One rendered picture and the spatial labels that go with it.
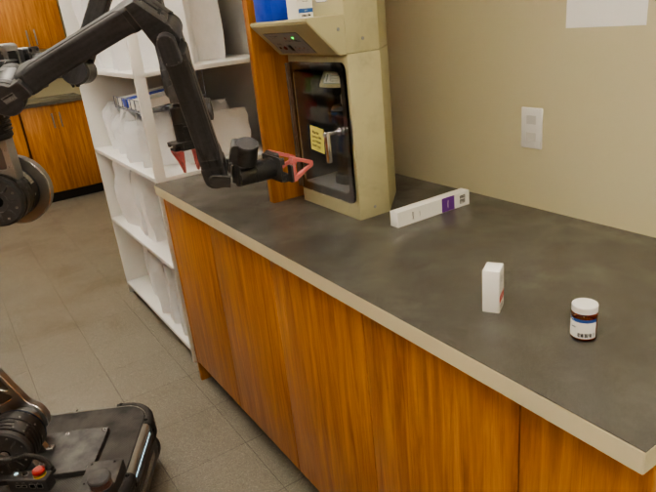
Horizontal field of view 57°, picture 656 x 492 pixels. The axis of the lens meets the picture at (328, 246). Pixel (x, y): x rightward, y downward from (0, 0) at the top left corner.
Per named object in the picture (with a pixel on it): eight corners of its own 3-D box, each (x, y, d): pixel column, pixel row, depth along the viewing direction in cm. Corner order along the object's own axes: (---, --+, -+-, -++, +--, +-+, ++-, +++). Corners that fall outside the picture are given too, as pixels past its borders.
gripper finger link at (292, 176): (302, 147, 165) (271, 154, 160) (315, 151, 159) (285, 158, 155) (305, 172, 167) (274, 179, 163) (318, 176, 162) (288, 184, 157)
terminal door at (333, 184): (303, 185, 200) (288, 61, 185) (356, 204, 176) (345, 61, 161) (301, 186, 200) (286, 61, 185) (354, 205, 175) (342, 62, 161)
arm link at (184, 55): (154, 16, 132) (148, 37, 124) (180, 11, 132) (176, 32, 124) (209, 170, 162) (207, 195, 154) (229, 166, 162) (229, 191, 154)
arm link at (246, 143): (209, 166, 160) (208, 186, 154) (210, 130, 152) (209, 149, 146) (255, 169, 162) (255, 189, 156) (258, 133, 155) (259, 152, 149)
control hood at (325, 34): (286, 54, 186) (282, 20, 182) (348, 54, 160) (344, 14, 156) (254, 59, 180) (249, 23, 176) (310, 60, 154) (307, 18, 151)
